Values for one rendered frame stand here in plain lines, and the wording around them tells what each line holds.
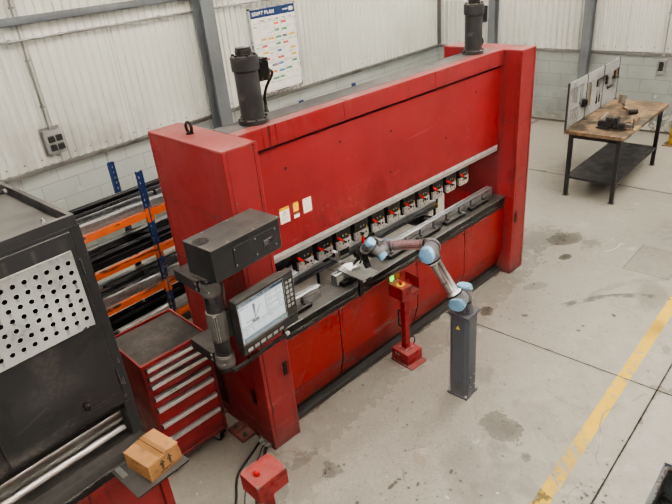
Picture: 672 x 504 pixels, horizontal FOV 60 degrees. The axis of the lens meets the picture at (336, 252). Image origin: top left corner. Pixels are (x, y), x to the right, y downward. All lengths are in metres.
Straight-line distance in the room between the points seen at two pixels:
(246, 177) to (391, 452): 2.24
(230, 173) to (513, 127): 3.26
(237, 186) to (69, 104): 4.42
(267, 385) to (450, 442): 1.40
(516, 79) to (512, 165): 0.83
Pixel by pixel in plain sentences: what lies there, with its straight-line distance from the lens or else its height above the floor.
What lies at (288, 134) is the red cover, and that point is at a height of 2.20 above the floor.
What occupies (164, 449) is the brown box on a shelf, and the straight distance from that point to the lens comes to 3.24.
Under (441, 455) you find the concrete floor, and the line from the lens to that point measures 4.48.
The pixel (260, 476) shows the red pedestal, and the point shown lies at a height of 0.80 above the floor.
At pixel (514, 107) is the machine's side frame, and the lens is 5.89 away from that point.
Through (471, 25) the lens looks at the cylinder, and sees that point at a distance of 5.62.
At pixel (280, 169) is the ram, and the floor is 1.99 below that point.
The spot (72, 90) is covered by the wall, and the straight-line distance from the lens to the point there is 7.66.
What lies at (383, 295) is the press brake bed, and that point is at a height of 0.63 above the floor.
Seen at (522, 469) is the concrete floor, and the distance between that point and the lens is 4.46.
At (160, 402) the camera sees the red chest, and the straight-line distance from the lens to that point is 4.23.
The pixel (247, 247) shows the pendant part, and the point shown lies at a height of 1.87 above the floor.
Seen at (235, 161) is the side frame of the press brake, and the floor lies 2.22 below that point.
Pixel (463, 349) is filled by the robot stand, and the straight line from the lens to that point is 4.61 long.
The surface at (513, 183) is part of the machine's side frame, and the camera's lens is 6.11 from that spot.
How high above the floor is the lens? 3.28
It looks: 28 degrees down
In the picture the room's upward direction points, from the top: 6 degrees counter-clockwise
